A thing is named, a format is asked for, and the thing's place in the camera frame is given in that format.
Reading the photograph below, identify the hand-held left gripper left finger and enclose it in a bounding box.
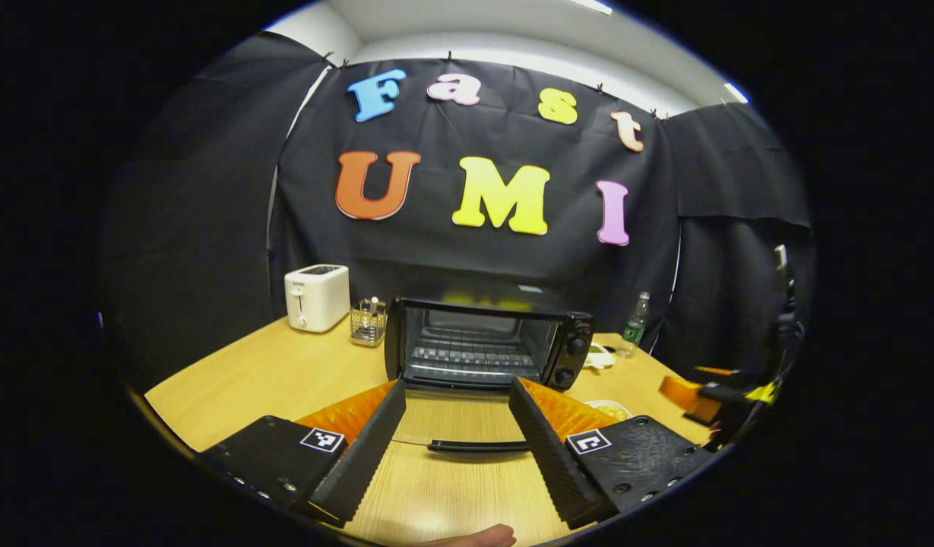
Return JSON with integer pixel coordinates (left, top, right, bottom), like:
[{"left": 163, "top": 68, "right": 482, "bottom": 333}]
[{"left": 197, "top": 378, "right": 408, "bottom": 529}]

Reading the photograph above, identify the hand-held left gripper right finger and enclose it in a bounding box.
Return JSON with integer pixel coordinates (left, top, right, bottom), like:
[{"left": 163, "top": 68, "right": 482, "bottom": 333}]
[{"left": 508, "top": 377, "right": 717, "bottom": 531}]

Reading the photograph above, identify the black electric oven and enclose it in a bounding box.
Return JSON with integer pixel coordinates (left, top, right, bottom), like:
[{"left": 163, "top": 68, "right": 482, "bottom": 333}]
[{"left": 385, "top": 285, "right": 595, "bottom": 454}]

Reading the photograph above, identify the white square plate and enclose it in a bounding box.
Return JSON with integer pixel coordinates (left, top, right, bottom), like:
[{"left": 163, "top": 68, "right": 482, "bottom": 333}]
[{"left": 584, "top": 400, "right": 633, "bottom": 422}]

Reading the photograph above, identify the clear plastic water bottle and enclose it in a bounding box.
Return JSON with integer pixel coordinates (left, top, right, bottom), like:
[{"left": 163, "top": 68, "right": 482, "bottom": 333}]
[{"left": 617, "top": 291, "right": 651, "bottom": 359}]

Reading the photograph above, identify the white toaster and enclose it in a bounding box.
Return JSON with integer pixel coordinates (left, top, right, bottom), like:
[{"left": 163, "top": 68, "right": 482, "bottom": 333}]
[{"left": 284, "top": 264, "right": 351, "bottom": 334}]

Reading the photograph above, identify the black backdrop cloth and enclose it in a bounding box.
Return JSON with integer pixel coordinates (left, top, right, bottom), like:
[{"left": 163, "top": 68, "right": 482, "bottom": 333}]
[{"left": 98, "top": 30, "right": 817, "bottom": 396}]

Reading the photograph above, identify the small wire rack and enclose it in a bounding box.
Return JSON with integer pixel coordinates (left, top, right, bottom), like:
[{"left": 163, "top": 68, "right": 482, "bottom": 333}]
[{"left": 350, "top": 296, "right": 388, "bottom": 348}]

